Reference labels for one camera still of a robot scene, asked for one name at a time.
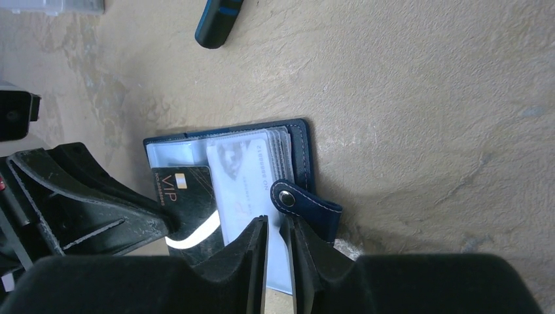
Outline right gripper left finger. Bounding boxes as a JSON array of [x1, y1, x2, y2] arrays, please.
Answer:
[[1, 216, 268, 313]]

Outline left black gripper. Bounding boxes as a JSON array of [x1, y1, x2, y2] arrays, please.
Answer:
[[1, 142, 173, 295]]

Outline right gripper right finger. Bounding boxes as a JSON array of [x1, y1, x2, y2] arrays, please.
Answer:
[[280, 217, 541, 313]]

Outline black VIP credit card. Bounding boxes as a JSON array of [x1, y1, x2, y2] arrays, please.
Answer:
[[152, 164, 224, 266]]

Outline white VIP credit card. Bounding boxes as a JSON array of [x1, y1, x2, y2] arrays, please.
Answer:
[[206, 131, 279, 245]]

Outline blue handled pliers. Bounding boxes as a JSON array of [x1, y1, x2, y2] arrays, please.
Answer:
[[194, 0, 243, 49]]

